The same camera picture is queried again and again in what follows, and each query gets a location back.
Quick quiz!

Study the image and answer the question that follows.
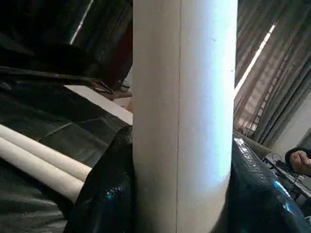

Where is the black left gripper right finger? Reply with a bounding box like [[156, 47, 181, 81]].
[[213, 136, 311, 233]]

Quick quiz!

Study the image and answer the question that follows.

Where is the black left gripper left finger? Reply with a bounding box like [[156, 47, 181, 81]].
[[63, 125, 137, 233]]

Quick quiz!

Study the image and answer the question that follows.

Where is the dark-sleeved bystander arm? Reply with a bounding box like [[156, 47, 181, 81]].
[[285, 148, 311, 176]]

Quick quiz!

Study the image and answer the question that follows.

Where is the black work mat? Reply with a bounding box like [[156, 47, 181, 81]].
[[0, 78, 134, 233]]

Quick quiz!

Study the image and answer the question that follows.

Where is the white flat board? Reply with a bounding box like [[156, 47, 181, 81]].
[[63, 84, 134, 126]]

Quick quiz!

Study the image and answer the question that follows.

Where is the gray curtain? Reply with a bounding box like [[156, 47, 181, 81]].
[[233, 0, 311, 147]]

